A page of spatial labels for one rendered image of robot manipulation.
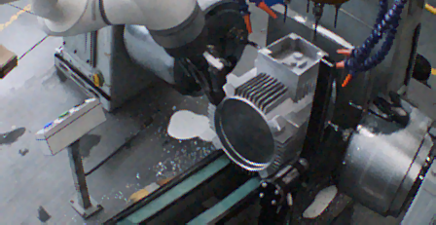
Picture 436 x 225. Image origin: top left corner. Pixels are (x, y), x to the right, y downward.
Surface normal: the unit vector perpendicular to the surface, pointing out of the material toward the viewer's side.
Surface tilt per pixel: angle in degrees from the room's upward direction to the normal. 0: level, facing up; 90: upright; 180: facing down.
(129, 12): 114
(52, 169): 0
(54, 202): 0
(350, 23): 90
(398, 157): 47
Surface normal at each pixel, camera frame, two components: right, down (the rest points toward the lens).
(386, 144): -0.40, -0.29
